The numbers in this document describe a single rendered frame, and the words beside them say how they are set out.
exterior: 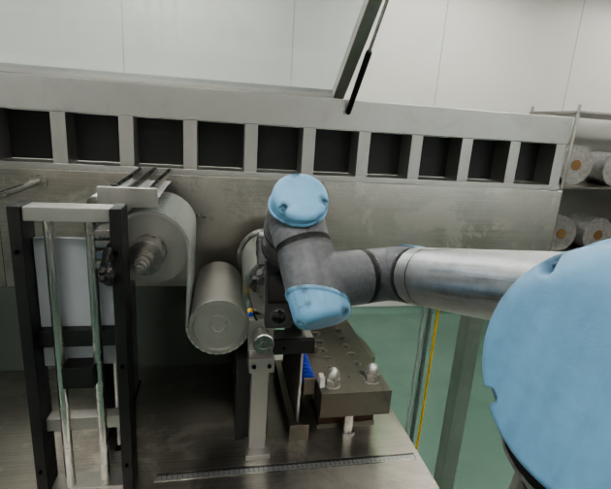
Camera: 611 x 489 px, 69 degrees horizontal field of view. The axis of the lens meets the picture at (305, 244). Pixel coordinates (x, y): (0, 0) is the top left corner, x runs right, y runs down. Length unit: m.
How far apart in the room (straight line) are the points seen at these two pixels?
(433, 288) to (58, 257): 0.59
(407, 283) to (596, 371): 0.35
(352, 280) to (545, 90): 3.96
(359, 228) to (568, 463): 1.07
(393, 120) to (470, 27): 2.86
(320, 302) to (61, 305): 0.47
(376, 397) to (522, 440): 0.80
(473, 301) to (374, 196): 0.81
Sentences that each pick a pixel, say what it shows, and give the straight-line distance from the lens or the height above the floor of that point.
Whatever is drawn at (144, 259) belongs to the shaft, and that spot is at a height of 1.35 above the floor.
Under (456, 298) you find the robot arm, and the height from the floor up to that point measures 1.41.
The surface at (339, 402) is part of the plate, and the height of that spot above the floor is 1.01.
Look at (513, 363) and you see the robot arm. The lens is 0.25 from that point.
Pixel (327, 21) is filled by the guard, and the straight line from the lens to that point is 1.07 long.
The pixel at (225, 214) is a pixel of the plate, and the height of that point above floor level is 1.34.
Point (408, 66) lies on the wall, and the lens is 3.82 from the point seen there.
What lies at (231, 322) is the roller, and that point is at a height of 1.18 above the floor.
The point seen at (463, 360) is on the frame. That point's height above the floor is 0.78.
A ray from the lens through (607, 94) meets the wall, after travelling 4.83.
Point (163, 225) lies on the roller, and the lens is 0.88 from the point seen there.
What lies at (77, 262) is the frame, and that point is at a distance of 0.82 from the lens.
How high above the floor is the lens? 1.58
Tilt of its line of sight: 15 degrees down
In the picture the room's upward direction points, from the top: 4 degrees clockwise
